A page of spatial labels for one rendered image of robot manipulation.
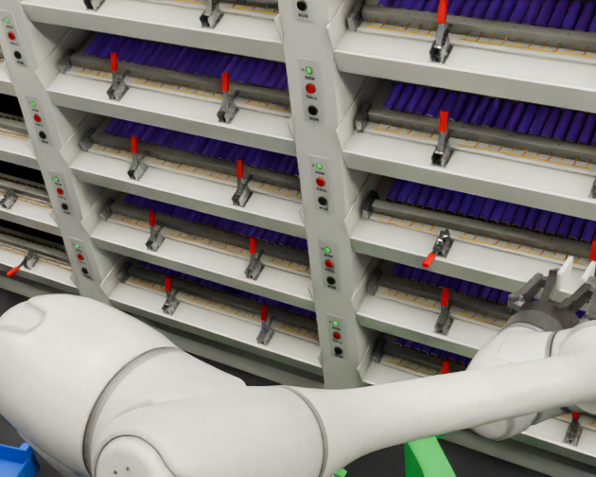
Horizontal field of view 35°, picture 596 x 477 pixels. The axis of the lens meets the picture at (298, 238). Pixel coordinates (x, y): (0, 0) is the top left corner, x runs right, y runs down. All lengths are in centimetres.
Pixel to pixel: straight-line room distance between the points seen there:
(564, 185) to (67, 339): 95
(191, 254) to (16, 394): 129
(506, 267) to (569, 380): 69
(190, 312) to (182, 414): 153
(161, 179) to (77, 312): 118
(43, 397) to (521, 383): 47
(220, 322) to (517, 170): 90
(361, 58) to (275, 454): 92
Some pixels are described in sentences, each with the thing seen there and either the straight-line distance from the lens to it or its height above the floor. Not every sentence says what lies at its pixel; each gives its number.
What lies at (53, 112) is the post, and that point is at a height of 68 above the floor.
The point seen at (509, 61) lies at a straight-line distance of 148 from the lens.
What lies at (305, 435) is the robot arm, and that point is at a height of 102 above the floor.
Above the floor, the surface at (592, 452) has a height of 15.
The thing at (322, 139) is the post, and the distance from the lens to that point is 166.
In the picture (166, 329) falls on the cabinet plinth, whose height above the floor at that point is 5.
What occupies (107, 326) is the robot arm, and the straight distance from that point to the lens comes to 82.
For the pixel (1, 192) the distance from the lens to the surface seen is 248.
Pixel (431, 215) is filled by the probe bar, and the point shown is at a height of 58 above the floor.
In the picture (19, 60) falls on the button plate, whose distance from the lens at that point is 206.
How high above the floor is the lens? 161
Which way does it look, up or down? 37 degrees down
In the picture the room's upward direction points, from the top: 7 degrees counter-clockwise
